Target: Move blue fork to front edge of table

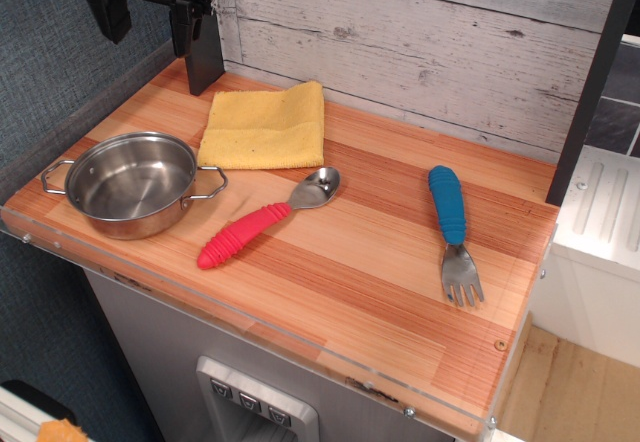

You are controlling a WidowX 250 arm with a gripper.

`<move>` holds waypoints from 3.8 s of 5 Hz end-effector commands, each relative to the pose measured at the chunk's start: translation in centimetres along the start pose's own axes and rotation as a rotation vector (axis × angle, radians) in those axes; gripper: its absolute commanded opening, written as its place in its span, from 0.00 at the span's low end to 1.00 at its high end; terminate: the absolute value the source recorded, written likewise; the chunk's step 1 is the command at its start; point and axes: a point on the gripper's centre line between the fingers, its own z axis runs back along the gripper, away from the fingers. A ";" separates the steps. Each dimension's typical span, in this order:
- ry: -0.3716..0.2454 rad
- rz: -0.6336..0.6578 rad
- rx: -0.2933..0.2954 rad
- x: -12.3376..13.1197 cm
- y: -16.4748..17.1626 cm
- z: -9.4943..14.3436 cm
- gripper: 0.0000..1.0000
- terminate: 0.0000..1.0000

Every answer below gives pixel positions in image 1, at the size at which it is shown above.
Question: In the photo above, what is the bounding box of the blue handled metal fork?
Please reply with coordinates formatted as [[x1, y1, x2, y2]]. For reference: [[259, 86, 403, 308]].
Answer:
[[428, 165, 484, 307]]

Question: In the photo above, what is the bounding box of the clear acrylic table edge guard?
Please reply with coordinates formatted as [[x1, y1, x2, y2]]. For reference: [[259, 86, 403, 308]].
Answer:
[[0, 204, 497, 438]]

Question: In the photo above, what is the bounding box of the stainless steel pot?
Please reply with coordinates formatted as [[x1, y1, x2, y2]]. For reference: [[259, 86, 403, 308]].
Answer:
[[40, 131, 228, 240]]

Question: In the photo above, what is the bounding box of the yellow folded cloth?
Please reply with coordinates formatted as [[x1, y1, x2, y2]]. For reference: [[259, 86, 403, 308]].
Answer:
[[197, 81, 325, 170]]

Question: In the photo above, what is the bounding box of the grey toy fridge cabinet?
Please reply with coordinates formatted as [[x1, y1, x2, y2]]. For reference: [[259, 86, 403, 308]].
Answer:
[[86, 271, 451, 441]]

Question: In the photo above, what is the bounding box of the silver dispenser button panel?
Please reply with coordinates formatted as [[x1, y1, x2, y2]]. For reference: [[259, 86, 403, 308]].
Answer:
[[196, 356, 320, 441]]

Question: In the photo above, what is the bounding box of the orange object bottom left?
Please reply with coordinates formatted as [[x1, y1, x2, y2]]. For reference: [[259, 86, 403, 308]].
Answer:
[[36, 419, 89, 442]]

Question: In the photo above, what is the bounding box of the white toy sink unit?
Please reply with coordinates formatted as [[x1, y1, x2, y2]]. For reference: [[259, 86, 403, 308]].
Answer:
[[527, 34, 640, 367]]

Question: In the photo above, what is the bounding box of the dark left shelf post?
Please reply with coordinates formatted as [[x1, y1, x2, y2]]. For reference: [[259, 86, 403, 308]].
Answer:
[[185, 0, 225, 96]]

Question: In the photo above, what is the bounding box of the dark shelf post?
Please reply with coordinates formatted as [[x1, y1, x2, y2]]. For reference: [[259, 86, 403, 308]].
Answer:
[[185, 0, 225, 96], [546, 0, 636, 207]]

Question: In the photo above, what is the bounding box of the red handled metal spoon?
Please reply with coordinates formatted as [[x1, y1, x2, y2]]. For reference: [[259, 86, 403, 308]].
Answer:
[[196, 167, 341, 270]]

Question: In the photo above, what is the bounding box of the dark right shelf post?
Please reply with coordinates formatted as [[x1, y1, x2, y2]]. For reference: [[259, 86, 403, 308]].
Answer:
[[546, 0, 636, 207]]

